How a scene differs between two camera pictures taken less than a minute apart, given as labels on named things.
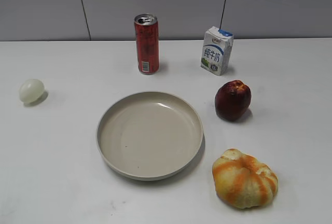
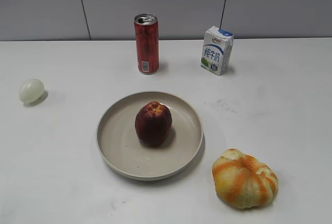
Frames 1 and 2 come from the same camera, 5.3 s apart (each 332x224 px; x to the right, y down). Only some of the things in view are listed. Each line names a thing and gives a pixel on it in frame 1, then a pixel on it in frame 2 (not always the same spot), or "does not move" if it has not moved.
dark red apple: (232, 99) to (153, 123)
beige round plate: (150, 136) does not move
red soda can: (147, 38) does not move
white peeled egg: (31, 91) does not move
